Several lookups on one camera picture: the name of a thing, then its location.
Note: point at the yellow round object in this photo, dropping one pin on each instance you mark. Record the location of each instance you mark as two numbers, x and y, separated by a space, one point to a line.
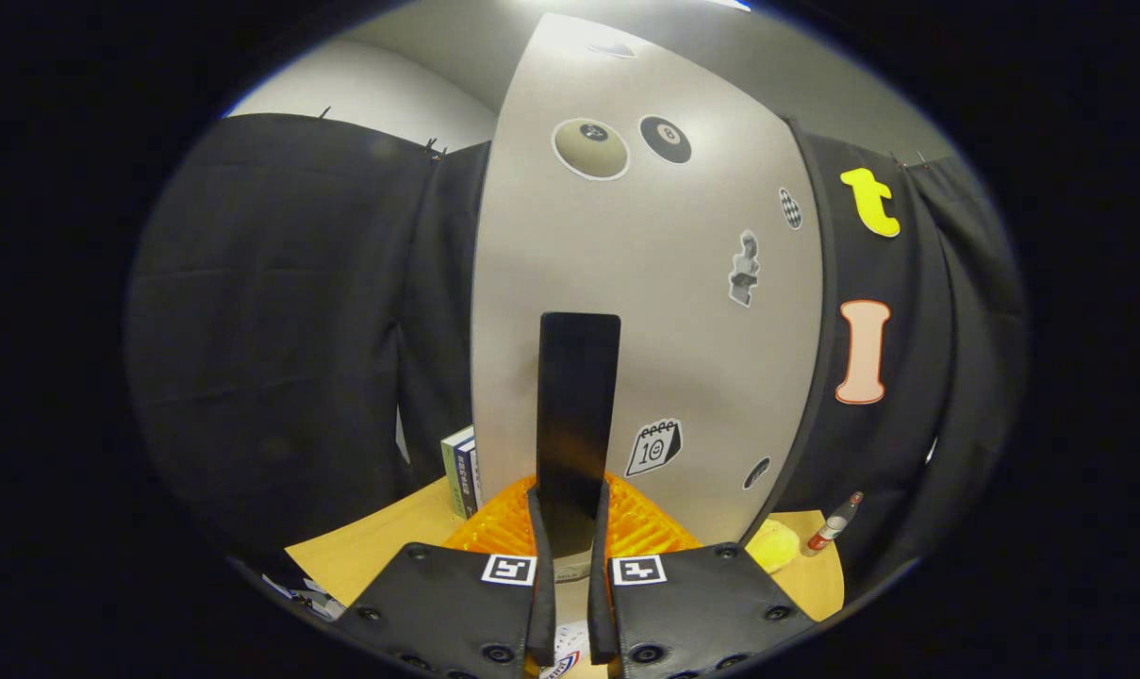
775 547

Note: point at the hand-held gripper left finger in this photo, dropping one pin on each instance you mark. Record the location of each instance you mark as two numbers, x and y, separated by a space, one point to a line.
543 613

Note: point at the beige shoe cabinet door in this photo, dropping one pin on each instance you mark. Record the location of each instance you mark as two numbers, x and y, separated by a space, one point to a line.
683 330

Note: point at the dark grey shoe cabinet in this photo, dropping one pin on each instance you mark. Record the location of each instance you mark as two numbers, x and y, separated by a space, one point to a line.
827 311

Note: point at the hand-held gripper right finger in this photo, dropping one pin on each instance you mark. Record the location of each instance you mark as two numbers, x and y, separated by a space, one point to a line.
601 613

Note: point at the small bottle with red label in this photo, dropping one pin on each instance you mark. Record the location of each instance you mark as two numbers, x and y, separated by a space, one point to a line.
829 533

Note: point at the white shoe with striped sides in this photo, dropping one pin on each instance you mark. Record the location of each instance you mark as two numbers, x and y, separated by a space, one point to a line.
570 651

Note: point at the green book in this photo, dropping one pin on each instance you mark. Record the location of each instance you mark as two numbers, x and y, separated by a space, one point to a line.
450 471

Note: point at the dark blue book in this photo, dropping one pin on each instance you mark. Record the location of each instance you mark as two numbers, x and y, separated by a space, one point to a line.
469 476

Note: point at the black backdrop cloth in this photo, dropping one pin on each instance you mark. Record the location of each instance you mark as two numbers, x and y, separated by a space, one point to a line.
268 330

